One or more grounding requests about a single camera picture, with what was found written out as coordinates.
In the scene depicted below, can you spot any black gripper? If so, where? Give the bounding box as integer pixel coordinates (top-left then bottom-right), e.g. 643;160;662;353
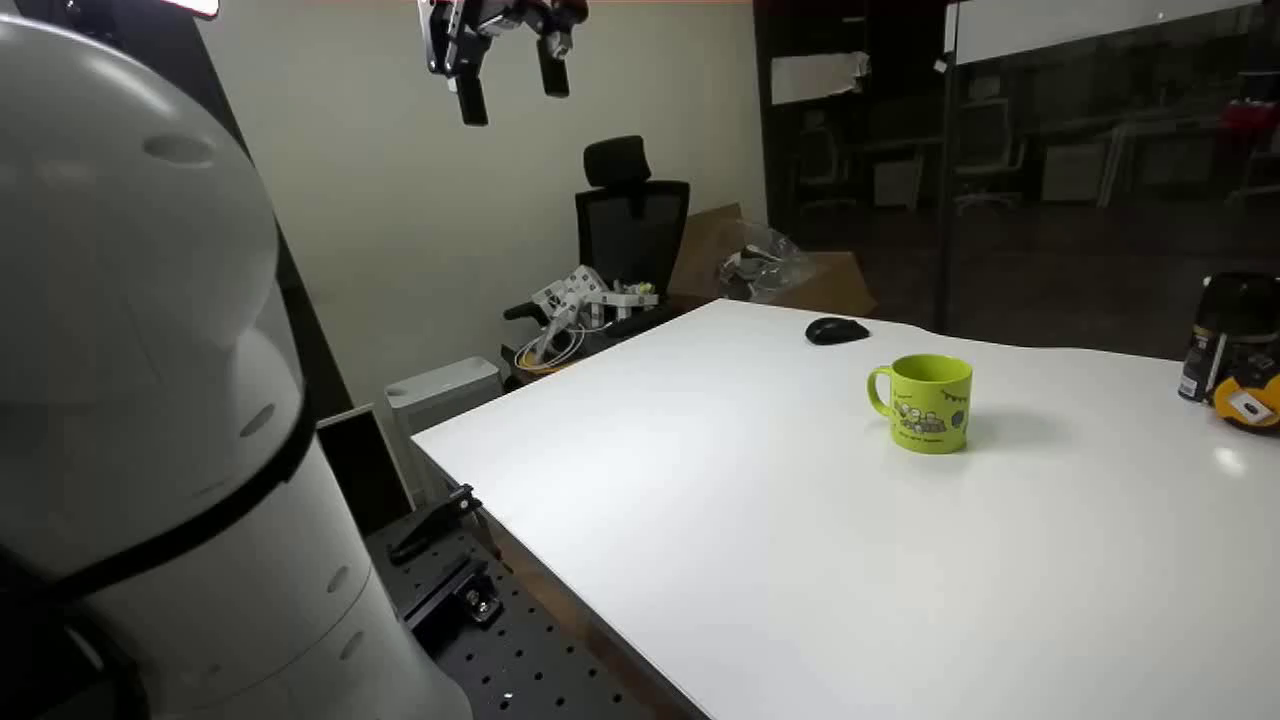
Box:
416;0;592;132

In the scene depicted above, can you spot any white board on glass wall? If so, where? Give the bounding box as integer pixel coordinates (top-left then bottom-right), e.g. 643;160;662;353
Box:
949;0;1263;71

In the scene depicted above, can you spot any open cardboard box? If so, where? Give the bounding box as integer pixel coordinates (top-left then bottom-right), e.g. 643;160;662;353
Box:
663;195;880;318

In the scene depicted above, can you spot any black table clamp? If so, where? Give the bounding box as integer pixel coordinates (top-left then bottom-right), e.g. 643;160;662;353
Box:
400;552;508;636
384;480;483;568

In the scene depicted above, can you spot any yellow and black small object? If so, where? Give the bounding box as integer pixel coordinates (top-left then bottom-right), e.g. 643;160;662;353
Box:
1207;370;1280;437

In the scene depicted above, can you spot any black box with grey edge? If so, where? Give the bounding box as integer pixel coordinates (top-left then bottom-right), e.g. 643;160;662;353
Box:
313;403;422;538

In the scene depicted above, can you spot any black perforated breadboard base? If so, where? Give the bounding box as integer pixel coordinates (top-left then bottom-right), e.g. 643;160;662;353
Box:
363;462;690;720

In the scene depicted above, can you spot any white rectangular box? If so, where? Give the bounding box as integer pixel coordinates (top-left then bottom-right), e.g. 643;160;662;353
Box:
384;353;508;437

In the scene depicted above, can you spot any yellow-green printed mug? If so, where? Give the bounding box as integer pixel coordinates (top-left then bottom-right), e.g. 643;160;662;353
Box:
864;346;981;458

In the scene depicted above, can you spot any red object behind glass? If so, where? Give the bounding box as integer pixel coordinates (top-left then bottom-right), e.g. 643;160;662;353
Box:
1217;95;1280;148

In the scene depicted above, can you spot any black computer mouse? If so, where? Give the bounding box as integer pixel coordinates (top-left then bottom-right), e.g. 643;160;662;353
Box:
804;310;875;353

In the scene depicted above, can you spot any white black patterned cloth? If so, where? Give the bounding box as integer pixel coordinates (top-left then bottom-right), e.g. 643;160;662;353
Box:
512;259;663;378

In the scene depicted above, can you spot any black spray can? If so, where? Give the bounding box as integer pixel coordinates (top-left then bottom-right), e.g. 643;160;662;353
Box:
1177;269;1280;403

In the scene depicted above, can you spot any black office chair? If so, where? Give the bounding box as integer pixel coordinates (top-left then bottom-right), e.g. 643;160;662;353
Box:
502;132;696;390

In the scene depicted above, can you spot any clear plastic bag in box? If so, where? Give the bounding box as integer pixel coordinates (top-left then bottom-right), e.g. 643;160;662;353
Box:
717;229;811;303

